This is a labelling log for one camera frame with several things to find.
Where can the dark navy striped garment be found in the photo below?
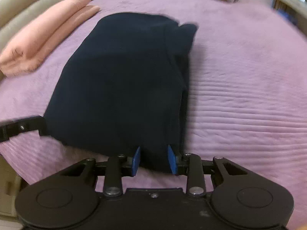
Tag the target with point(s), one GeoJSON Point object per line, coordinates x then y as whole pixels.
{"type": "Point", "coordinates": [126, 88]}

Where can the folded pink blanket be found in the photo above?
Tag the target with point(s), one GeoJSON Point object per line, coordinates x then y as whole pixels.
{"type": "Point", "coordinates": [28, 49]}

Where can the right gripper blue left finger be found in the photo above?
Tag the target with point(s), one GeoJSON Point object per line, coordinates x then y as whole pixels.
{"type": "Point", "coordinates": [135, 162]}

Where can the blue white wall desk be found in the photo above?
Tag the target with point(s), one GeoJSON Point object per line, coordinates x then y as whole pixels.
{"type": "Point", "coordinates": [292, 10]}

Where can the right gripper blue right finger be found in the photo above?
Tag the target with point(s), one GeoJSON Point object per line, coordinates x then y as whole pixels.
{"type": "Point", "coordinates": [172, 158]}

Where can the beige padded headboard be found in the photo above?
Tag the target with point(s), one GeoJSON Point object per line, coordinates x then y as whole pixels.
{"type": "Point", "coordinates": [15, 14]}

